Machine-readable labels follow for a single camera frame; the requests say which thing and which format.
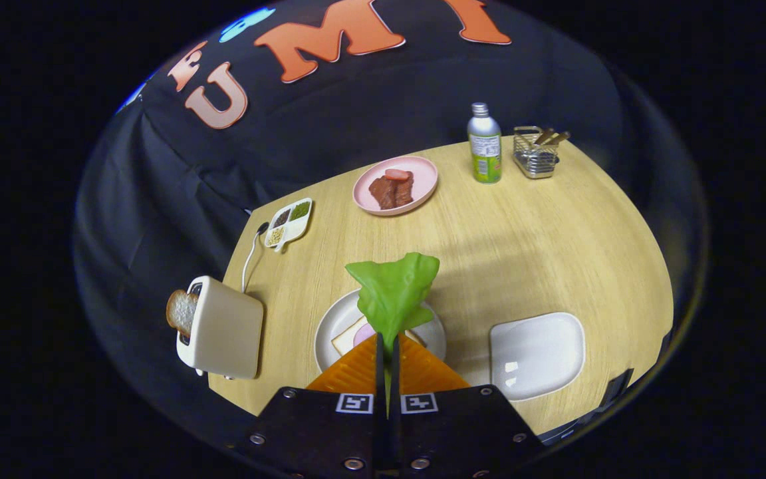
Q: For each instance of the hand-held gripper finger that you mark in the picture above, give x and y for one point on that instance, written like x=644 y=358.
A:
x=379 y=372
x=395 y=372

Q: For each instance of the green lettuce leaf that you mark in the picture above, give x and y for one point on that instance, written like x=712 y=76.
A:
x=393 y=293

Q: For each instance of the toasted bread slice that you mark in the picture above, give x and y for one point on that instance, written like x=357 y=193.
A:
x=182 y=311

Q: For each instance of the pink ham slice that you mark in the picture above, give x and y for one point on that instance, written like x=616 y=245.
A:
x=363 y=334

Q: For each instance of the white sandwich bread slice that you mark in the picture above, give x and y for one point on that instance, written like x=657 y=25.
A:
x=345 y=339

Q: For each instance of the grey round plate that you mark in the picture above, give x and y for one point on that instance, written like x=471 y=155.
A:
x=333 y=326

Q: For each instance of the white square plate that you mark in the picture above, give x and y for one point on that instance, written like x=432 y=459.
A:
x=536 y=356

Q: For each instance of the cream white toaster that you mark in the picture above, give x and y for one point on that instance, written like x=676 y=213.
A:
x=227 y=332

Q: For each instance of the white divided condiment tray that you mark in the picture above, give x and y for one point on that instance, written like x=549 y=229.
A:
x=296 y=229

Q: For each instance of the pile of yellow beans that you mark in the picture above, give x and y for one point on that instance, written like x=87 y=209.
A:
x=275 y=235

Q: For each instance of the pile of green beans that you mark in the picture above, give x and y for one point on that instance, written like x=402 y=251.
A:
x=300 y=211

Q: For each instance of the brown meat pieces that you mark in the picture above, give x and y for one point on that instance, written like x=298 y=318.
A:
x=389 y=191

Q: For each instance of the pile of dark beans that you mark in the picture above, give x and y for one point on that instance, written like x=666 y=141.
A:
x=282 y=217

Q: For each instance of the red sausage slice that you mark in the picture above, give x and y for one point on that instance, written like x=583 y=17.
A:
x=396 y=174

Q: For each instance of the pink round plate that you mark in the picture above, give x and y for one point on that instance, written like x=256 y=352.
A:
x=423 y=166

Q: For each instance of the silver bottle with green label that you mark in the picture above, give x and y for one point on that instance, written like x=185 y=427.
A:
x=485 y=150

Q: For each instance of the brown wooden sticks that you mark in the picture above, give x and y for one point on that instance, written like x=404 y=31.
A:
x=549 y=137

